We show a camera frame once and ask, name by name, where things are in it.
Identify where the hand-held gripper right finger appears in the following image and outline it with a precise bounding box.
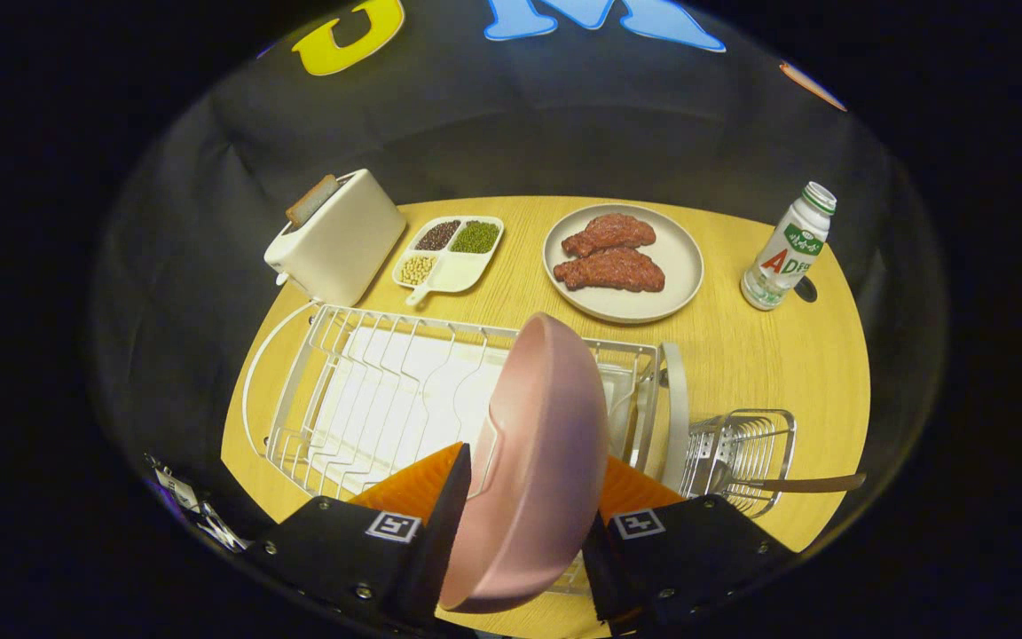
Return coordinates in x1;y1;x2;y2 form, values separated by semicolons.
582;454;800;635

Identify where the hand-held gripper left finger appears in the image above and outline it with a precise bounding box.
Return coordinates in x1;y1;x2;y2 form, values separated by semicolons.
249;442;474;635

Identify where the pink plate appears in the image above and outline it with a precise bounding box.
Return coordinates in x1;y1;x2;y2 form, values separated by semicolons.
438;312;611;615

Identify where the metal wire basket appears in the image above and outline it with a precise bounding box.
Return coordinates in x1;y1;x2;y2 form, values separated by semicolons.
678;408;798;518

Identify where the wooden handle spoon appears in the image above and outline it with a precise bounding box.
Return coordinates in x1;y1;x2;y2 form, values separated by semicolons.
711;461;868;496

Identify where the white wire dish rack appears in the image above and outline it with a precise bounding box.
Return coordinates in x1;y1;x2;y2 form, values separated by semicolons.
242;302;691;596

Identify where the white divided dish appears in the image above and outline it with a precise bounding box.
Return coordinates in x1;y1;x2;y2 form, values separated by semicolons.
391;216;506;308

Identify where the beige plate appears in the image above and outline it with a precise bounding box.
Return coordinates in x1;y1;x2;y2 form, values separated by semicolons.
542;203;705;325

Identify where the white drip tray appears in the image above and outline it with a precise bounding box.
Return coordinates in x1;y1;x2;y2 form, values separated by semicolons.
307;324;636;485

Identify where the pile of green beans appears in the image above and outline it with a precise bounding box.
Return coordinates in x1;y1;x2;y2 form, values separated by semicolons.
450;221;501;256

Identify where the pile of dark beans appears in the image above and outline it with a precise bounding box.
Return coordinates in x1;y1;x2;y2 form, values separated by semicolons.
414;219;461;252

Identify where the raw meat piece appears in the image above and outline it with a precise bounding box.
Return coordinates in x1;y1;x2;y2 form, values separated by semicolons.
552;247;666;294
562;213;657;259

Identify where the white toaster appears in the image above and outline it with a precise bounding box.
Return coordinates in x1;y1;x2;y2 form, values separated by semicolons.
263;169;407;308

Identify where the white drink bottle green label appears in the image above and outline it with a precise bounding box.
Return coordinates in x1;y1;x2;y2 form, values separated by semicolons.
740;181;837;312

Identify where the toast slice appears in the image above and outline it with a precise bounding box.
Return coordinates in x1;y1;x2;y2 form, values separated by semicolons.
286;174;340;226

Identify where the black backdrop cloth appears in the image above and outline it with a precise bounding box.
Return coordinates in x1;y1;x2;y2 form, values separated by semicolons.
90;0;951;551

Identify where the cable bundle with white tags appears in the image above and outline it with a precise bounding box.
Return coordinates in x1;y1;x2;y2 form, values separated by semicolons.
147;457;250;551

